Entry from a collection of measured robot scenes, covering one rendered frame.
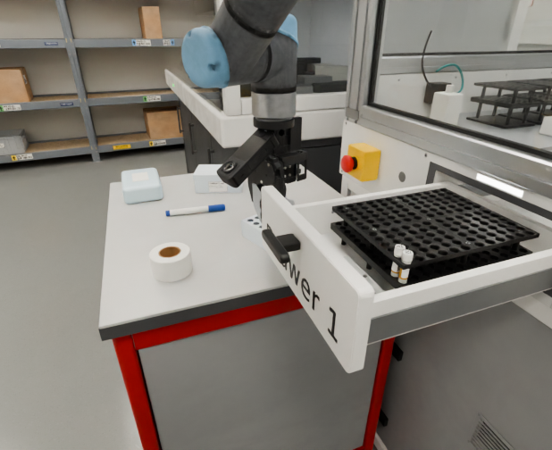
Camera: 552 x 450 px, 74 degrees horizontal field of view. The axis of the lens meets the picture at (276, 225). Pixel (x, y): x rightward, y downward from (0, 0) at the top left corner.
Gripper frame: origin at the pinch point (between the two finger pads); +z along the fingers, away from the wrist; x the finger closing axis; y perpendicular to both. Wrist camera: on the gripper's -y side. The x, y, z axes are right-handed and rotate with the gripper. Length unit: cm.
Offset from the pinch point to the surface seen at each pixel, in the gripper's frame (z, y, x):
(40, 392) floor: 81, -45, 74
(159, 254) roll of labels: 1.2, -19.5, 5.5
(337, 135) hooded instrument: 0, 65, 37
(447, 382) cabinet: 30.8, 20.7, -33.0
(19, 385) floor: 81, -50, 82
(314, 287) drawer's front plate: -6.0, -13.2, -25.1
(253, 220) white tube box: 1.8, 1.3, 5.7
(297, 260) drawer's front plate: -6.7, -11.4, -20.3
